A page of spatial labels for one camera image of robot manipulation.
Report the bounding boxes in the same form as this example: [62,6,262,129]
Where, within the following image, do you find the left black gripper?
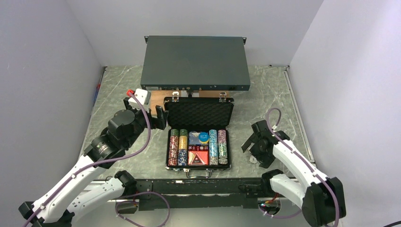
[124,97,168,148]

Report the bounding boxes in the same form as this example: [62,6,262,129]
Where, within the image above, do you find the green yellow blue chip column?
[178,129,188,166]

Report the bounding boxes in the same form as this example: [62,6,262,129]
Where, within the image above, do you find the red green chip column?
[167,129,179,166]

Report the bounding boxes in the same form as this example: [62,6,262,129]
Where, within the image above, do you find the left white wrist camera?
[126,88,151,110]

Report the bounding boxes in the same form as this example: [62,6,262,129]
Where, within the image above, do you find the black poker chip case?
[164,92,234,179]

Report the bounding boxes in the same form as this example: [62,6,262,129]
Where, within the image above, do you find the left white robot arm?
[18,97,168,227]

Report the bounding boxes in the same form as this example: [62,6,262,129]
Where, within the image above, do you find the dark rack-mount server unit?
[140,35,251,91]

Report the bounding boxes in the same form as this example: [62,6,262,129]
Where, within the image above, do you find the red dice row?
[188,145,209,151]

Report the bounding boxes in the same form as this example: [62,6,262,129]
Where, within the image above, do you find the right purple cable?
[258,108,340,227]

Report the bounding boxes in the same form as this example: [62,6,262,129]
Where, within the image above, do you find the wooden board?
[149,90,230,116]

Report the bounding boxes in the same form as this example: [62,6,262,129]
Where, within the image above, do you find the blue dealer button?
[198,132,209,144]

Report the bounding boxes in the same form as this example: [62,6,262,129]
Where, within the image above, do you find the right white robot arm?
[241,120,346,227]

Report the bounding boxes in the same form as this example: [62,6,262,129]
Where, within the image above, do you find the white poker chip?
[218,158,228,165]
[249,156,258,164]

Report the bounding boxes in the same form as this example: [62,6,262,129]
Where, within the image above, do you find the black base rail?
[120,178,277,211]

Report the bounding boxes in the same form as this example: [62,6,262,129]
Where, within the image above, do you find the light blue chip column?
[209,129,218,166]

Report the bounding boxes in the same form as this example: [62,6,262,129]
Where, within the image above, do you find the red triangle card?
[188,152,204,166]

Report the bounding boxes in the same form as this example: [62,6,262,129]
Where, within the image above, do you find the blue playing card deck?
[188,131,208,146]

